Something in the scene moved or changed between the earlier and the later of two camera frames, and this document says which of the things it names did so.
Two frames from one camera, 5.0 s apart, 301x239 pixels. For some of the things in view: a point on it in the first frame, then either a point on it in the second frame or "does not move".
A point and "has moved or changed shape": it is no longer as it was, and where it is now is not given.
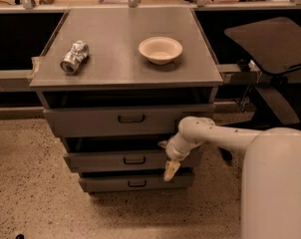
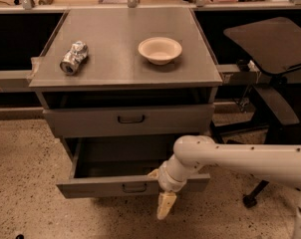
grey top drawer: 133,120 does not move
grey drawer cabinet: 115,83 does not move
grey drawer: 153,161 has moved or changed shape
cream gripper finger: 170,168 to 166,200
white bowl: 159,50 does not move
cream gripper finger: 162,143 to 153,174
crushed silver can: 78,53 does not move
